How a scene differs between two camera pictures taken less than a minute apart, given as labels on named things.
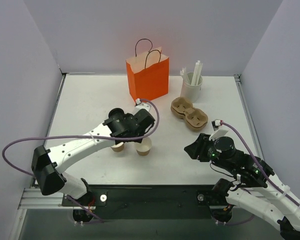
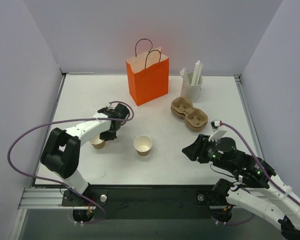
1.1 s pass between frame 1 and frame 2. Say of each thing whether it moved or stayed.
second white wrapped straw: stayed
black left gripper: moved
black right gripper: stayed
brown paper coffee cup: stayed
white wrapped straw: stayed
